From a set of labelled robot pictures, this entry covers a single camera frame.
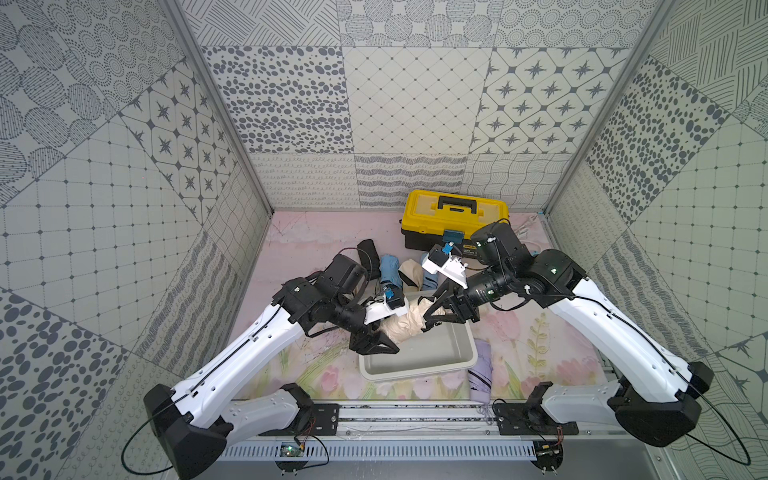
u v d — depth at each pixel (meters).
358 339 0.57
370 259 1.04
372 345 0.56
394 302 0.55
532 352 0.86
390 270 0.98
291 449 0.72
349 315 0.56
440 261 0.53
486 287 0.52
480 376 0.78
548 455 0.72
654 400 0.39
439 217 0.95
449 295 0.52
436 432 0.73
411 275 0.90
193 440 0.37
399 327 0.58
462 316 0.52
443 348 0.84
